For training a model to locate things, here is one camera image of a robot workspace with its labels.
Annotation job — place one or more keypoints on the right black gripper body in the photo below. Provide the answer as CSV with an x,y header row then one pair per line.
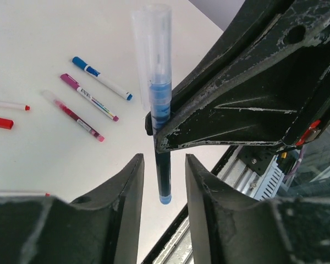
x,y
307,91

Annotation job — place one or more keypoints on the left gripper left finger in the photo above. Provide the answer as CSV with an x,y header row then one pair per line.
x,y
101,226

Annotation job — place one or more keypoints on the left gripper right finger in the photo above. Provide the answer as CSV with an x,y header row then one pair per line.
x,y
264,228

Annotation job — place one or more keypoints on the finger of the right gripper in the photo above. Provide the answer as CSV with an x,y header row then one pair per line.
x,y
229,93
301,25

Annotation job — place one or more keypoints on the clear pen cap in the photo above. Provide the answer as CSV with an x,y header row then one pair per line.
x,y
152,27

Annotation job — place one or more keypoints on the white pen blue print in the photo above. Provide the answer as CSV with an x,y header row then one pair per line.
x,y
160,92

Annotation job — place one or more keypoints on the pink white pen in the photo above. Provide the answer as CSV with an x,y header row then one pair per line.
x,y
85,94

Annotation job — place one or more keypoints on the white marker blue end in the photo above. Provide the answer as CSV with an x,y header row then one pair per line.
x,y
77,61

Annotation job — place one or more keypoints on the thin white red pen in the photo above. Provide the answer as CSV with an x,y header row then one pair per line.
x,y
23,193

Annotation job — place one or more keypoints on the red pen cap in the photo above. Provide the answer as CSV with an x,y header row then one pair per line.
x,y
6,123

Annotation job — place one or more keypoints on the thin red tipped refill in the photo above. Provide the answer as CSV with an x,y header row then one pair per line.
x,y
12,105

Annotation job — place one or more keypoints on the aluminium rail frame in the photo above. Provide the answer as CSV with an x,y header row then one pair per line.
x,y
222,192

